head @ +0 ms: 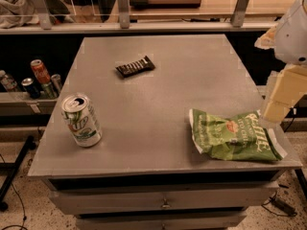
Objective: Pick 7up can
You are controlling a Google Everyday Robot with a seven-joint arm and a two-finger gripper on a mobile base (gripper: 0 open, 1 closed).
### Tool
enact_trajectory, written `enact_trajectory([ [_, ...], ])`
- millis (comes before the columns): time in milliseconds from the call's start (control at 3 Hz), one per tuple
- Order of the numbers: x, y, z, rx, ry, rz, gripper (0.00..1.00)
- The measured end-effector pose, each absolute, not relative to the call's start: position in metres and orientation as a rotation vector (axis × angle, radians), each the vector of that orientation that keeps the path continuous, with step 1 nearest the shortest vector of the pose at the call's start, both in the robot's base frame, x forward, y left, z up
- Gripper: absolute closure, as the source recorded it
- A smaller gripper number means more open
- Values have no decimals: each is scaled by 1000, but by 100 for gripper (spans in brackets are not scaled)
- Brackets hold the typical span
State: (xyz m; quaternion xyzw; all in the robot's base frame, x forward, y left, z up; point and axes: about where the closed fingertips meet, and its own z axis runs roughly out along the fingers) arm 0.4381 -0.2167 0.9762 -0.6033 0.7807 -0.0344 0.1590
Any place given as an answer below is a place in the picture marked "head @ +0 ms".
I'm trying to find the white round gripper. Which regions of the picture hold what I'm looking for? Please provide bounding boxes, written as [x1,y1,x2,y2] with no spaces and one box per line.
[254,0,307,124]

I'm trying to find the white green 7up can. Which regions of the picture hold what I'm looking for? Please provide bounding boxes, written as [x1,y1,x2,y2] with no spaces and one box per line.
[61,93,102,148]

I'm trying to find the silver soda can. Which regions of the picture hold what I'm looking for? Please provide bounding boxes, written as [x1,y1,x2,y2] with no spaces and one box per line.
[51,74,62,93]

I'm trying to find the green soda can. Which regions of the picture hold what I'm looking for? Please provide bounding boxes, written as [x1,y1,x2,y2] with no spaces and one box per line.
[41,82,58,99]

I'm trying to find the red soda can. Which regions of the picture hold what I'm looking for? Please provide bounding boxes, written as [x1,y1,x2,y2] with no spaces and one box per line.
[31,59,51,84]

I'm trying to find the dark blue soda can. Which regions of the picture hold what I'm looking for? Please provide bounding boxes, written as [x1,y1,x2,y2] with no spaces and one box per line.
[21,78,40,99]

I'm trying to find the grey metal railing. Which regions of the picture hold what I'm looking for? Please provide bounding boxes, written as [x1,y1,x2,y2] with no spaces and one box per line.
[0,0,283,35]

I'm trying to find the green kettle chips bag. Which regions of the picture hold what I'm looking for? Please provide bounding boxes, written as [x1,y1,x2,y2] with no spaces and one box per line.
[189,109,287,161]

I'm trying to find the dark snack bar wrapper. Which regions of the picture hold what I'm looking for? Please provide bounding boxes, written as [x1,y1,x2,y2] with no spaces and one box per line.
[116,56,155,78]

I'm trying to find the grey drawer cabinet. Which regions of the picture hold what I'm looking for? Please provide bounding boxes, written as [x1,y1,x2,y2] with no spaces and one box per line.
[29,34,300,230]

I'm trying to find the black power adapter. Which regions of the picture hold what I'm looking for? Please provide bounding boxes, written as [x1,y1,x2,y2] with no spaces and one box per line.
[272,197,296,216]

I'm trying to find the grey crumpled cloth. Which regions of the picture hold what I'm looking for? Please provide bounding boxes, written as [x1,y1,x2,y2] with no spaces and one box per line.
[0,0,59,30]

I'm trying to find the grey side shelf tray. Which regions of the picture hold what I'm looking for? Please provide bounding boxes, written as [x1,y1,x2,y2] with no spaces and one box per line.
[0,92,57,116]

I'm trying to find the clear plastic water bottle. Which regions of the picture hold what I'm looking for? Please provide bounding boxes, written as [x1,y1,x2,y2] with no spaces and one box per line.
[0,70,20,92]

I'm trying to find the black stand leg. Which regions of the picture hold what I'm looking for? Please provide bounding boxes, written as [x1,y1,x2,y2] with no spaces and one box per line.
[0,135,35,212]

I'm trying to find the upper drawer metal handle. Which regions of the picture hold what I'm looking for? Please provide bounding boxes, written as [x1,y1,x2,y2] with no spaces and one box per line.
[160,197,171,210]

